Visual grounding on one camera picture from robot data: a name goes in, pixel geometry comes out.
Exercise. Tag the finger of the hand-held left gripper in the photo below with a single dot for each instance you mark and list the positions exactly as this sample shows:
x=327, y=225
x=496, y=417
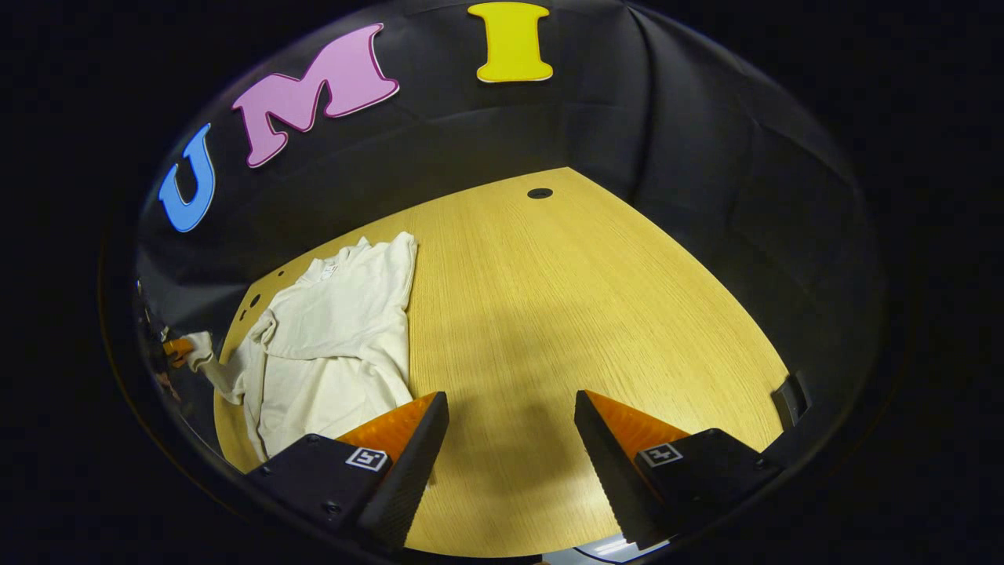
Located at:
x=177, y=351

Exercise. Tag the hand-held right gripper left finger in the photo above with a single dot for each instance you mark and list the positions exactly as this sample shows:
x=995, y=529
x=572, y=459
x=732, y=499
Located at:
x=412, y=471

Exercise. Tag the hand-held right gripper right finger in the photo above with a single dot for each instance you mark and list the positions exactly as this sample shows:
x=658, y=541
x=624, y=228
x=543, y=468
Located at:
x=608, y=471

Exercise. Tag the white sweatshirt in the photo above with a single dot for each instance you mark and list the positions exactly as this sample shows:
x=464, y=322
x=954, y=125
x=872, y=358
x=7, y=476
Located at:
x=337, y=337

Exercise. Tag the black backdrop cloth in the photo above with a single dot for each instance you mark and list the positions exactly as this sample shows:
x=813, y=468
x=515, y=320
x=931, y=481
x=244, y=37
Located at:
x=706, y=196

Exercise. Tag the dark bracket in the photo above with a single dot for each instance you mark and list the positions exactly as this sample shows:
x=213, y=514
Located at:
x=791, y=402

